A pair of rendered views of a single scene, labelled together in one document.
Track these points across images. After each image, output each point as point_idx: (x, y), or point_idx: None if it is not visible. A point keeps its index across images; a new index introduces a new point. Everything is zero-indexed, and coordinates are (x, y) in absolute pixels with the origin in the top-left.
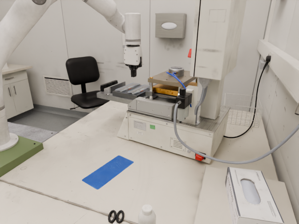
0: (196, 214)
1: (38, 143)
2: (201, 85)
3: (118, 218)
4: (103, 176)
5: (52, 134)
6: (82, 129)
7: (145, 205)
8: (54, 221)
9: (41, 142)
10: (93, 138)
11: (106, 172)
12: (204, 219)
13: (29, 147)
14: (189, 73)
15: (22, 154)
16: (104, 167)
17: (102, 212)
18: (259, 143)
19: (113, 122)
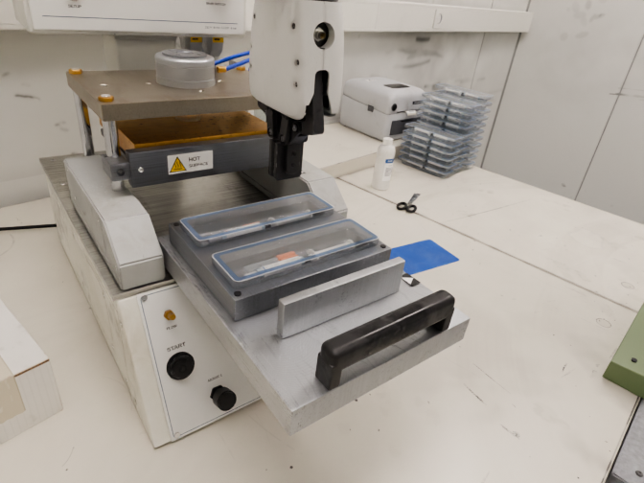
0: (321, 167)
1: (623, 359)
2: (218, 56)
3: (404, 204)
4: (418, 253)
5: (626, 458)
6: (506, 457)
7: (388, 139)
8: (483, 226)
9: (641, 421)
10: (448, 368)
11: (412, 258)
12: (317, 163)
13: (636, 349)
14: (243, 31)
15: (633, 329)
16: (415, 267)
17: (423, 217)
18: (44, 207)
19: (348, 466)
